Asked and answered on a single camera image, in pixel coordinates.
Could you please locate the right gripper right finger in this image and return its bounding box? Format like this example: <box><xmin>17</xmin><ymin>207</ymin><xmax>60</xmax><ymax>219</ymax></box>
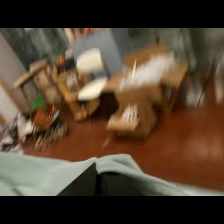
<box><xmin>99</xmin><ymin>172</ymin><xmax>157</xmax><ymax>197</ymax></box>

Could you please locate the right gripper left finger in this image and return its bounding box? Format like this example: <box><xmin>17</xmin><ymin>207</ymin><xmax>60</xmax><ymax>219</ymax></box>
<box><xmin>57</xmin><ymin>162</ymin><xmax>101</xmax><ymax>197</ymax></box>

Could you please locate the pale green garment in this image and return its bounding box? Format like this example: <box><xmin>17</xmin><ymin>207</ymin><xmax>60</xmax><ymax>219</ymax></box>
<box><xmin>0</xmin><ymin>151</ymin><xmax>224</xmax><ymax>197</ymax></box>

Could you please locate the cardboard box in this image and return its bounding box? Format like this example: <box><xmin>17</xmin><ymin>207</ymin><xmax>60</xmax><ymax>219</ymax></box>
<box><xmin>106</xmin><ymin>87</ymin><xmax>160</xmax><ymax>139</ymax></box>

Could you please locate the white chair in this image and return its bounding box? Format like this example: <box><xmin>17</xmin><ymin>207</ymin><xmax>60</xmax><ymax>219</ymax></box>
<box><xmin>75</xmin><ymin>47</ymin><xmax>110</xmax><ymax>102</ymax></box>

